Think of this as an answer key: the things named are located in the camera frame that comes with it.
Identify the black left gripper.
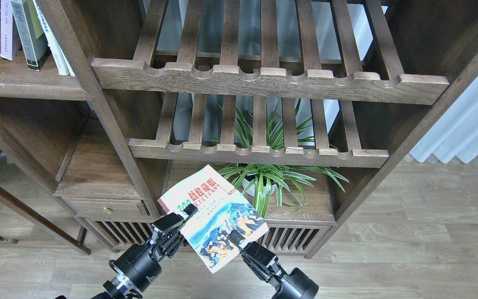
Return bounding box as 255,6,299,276
102,203,198,299

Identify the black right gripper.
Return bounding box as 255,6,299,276
228,230,319,299

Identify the colourful cover paperback book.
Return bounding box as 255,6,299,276
159,165,268,274

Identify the black and green book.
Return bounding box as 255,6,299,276
11,0,49,71

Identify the white purple-edged book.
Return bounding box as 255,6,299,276
0,0,22,61

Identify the brass drawer knob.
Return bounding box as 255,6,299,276
102,206,112,215

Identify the white plant pot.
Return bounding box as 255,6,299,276
241,175,276,198

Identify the green spider plant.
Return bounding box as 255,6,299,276
218,100,349,217

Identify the dark wooden bookshelf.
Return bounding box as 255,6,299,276
0,0,478,259

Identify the white upright book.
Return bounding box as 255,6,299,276
33,0,75,76

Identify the white curtain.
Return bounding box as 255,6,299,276
409,76,478,163

